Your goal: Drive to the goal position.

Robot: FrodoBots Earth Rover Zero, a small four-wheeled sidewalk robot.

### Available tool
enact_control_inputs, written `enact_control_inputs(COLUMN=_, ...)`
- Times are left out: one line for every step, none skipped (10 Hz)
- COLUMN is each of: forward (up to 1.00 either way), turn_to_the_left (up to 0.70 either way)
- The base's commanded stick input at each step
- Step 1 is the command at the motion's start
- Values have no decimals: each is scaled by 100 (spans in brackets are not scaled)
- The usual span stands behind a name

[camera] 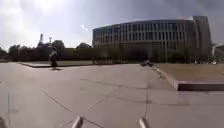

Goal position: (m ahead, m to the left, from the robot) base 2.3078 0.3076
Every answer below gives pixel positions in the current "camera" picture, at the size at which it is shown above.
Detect grey stone slab plaza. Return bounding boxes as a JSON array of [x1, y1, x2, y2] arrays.
[[0, 61, 224, 128]]

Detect dark scooter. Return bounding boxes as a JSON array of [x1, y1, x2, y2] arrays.
[[139, 59, 155, 68]]

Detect large curved grey building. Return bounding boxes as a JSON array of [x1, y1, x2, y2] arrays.
[[92, 15, 213, 64]]

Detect person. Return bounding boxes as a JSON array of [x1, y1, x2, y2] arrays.
[[48, 46, 59, 69]]

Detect robot's own part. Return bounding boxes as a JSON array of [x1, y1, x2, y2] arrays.
[[138, 116, 151, 128], [71, 115, 84, 128]]

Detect tall lamp pole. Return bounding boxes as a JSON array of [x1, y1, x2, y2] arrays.
[[48, 36, 53, 48]]

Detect distant slim tower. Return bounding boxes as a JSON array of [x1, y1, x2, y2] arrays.
[[37, 33, 45, 47]]

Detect raised grass bed with kerb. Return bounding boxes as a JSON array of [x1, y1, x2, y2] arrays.
[[152, 62, 224, 92]]

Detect row of dark trees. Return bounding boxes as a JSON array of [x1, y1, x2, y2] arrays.
[[0, 39, 214, 65]]

